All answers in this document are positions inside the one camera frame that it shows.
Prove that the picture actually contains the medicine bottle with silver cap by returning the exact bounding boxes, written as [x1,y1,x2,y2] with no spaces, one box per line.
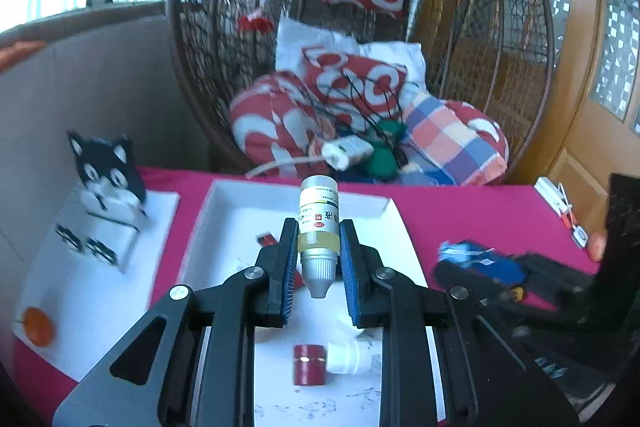
[297,175,343,300]

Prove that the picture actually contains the red cylindrical cap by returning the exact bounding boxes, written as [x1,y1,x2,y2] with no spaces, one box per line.
[292,343,329,387]

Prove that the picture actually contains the white power cable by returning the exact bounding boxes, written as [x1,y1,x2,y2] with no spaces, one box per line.
[244,155,332,179]

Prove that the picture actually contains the red hanging ornament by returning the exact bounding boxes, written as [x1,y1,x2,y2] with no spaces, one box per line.
[237,9,275,33]

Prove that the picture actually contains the square red patterned cushion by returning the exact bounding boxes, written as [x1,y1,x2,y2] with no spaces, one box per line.
[301,46,409,134]

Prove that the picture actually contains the orange cloth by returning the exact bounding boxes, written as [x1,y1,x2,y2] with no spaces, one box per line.
[0,39,47,74]

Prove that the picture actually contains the white plastic bottle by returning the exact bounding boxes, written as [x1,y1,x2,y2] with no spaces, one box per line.
[324,340,374,377]

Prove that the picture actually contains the white pillow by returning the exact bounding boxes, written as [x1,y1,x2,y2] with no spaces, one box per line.
[274,17,427,108]

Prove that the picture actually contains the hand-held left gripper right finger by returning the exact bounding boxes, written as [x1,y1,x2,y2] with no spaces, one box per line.
[339,218,581,427]

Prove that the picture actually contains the large white tray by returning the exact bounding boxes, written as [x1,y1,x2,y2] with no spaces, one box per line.
[175,178,447,427]

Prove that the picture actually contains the round red patterned cushion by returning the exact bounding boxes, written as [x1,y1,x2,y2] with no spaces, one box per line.
[229,70,342,168]

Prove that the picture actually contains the checked pastel blanket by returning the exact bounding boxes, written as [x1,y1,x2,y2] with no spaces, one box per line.
[401,92,509,186]

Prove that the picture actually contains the white power strip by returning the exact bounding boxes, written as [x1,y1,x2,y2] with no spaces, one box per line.
[321,136,375,172]

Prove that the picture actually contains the small blue electronic component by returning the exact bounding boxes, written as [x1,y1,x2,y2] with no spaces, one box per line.
[438,241,497,261]

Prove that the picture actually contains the wooden door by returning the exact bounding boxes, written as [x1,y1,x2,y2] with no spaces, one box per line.
[434,0,640,208]

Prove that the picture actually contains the hanging wicker egg chair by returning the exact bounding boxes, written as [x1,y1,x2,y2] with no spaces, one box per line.
[166,0,559,186]

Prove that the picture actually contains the blue cloth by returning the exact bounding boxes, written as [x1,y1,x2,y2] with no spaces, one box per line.
[399,156,459,186]

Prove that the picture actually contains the person's right hand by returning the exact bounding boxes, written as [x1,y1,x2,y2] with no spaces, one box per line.
[586,228,610,263]

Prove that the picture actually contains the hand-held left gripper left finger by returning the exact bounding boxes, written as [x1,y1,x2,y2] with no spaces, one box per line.
[52,217,301,427]

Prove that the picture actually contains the black cat phone holder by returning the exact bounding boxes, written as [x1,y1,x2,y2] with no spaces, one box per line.
[54,130,151,276]

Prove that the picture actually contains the white and red clip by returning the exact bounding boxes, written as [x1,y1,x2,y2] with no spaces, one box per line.
[533,176,577,229]

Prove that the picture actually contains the black cables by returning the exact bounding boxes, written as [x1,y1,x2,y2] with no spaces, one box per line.
[307,76,417,168]

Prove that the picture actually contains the magenta tablecloth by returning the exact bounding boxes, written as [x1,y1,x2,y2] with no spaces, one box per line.
[12,164,607,427]

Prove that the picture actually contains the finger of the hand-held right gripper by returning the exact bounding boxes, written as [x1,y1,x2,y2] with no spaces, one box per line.
[433,261,528,308]
[467,251,532,287]

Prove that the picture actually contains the orange tangerine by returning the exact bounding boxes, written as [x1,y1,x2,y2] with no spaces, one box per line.
[23,306,55,348]

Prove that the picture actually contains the red cushion under blanket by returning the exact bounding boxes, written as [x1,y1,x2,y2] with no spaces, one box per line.
[444,99,509,158]

